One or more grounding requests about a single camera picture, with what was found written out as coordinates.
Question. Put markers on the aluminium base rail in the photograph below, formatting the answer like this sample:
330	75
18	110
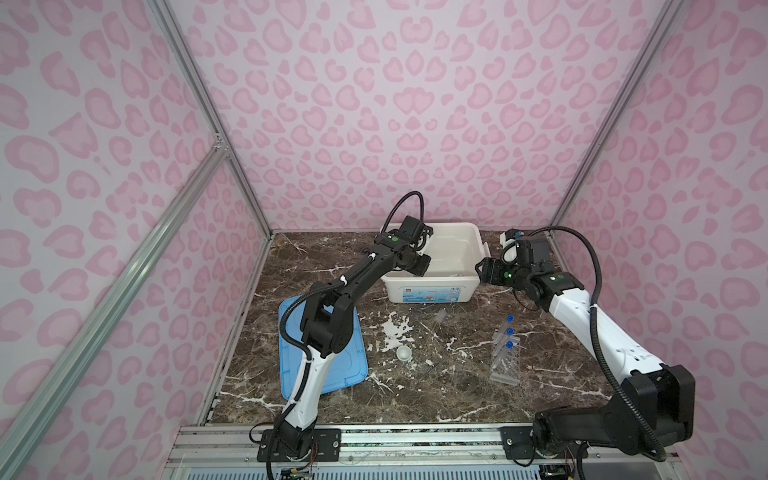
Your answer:
409	451

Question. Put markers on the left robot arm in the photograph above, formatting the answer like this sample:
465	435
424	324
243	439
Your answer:
320	323

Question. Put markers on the blue plastic bin lid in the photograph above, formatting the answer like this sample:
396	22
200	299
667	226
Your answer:
349	368

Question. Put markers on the clear plastic test tube rack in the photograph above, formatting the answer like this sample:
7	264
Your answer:
511	378

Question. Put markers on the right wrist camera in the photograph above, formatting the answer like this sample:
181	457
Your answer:
513	237

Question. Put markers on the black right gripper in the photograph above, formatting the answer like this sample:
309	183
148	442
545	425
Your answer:
497	264

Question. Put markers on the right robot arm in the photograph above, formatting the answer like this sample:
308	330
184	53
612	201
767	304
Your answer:
652	406

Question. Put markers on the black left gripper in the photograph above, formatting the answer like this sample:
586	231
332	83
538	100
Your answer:
421	269

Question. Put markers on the blue-capped test tube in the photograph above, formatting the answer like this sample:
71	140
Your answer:
505	359
507	323
508	343

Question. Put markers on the white plastic storage bin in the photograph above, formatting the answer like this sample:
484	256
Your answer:
455	249

